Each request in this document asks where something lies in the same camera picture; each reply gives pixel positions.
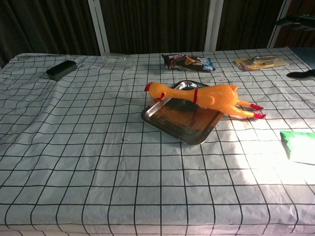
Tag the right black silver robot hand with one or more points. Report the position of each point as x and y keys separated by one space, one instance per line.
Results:
x=300 y=74

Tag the yellow rubber chicken toy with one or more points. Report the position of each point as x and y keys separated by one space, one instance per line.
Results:
x=219 y=97

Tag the shiny metal tray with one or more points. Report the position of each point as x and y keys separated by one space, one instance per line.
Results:
x=179 y=123

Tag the blue padded surface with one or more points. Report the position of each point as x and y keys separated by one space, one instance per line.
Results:
x=306 y=59

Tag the dark curtain panel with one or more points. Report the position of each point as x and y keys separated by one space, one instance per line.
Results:
x=300 y=39
x=248 y=24
x=157 y=24
x=49 y=24

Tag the yellow blister pack with tool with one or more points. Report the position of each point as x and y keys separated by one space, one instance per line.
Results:
x=263 y=63

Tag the green plastic bag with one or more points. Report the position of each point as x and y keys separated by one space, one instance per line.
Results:
x=300 y=147

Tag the dark snack bag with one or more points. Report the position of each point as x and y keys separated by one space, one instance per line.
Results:
x=187 y=62

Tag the clear plastic container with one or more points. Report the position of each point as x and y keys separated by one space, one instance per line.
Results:
x=115 y=61

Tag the white black checked tablecloth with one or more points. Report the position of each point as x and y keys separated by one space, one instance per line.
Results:
x=123 y=184

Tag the black rectangular box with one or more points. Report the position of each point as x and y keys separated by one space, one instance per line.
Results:
x=60 y=70

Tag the white frame post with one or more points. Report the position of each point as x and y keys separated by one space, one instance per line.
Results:
x=98 y=27
x=279 y=34
x=213 y=24

